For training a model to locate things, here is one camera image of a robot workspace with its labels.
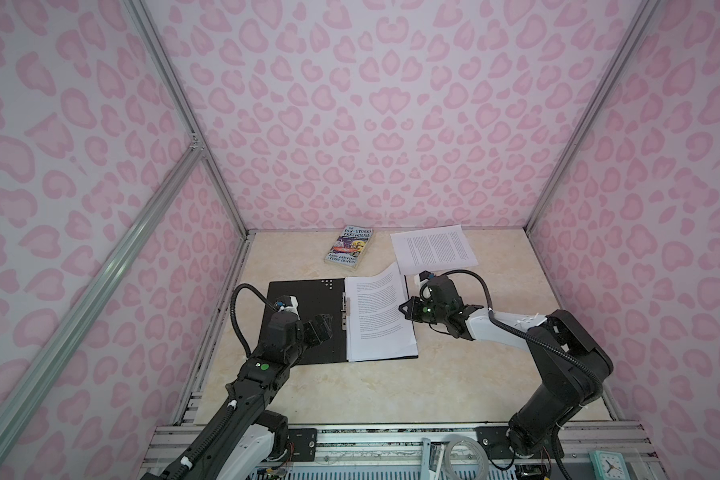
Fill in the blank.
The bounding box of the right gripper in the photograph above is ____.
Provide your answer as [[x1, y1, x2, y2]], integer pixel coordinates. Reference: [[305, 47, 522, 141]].
[[395, 296, 449, 325]]

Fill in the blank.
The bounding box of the black A4 clip folder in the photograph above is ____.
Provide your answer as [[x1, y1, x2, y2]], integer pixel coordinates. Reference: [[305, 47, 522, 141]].
[[253, 264, 419, 365]]

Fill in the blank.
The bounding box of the metal folder clip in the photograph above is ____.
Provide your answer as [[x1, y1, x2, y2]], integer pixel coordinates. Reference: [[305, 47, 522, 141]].
[[341, 292, 350, 331]]

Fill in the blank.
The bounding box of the printed sheet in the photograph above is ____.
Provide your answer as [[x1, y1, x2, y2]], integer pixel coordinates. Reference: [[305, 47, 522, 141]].
[[345, 262, 418, 362], [390, 225, 478, 275]]

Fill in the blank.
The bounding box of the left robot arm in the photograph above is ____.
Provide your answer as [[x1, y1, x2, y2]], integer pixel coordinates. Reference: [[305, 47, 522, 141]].
[[143, 307, 333, 479]]

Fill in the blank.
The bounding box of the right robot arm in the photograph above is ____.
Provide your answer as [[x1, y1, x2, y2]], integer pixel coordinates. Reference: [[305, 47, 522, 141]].
[[398, 269, 614, 458]]

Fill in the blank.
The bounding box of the colourful paperback book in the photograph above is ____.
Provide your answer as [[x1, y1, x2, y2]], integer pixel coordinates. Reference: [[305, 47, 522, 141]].
[[324, 225, 374, 270]]

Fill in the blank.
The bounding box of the clear tube coil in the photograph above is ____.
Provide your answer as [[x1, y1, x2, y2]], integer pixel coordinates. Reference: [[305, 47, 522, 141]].
[[441, 435, 490, 480]]

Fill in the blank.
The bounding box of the teal alarm clock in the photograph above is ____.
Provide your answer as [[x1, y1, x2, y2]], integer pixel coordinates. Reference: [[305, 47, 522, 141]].
[[589, 450, 631, 480]]

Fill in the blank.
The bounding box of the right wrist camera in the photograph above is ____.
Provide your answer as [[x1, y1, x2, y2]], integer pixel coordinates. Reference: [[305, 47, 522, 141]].
[[417, 271, 436, 287]]

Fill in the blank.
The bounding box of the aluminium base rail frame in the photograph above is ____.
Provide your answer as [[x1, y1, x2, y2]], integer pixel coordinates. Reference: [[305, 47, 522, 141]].
[[275, 421, 666, 479]]

